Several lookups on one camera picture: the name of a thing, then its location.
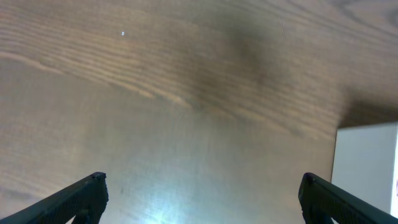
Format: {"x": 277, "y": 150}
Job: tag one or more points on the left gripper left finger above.
{"x": 82, "y": 202}

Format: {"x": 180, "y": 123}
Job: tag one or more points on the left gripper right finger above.
{"x": 325, "y": 203}

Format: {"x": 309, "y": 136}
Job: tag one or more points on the white cardboard box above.
{"x": 365, "y": 164}

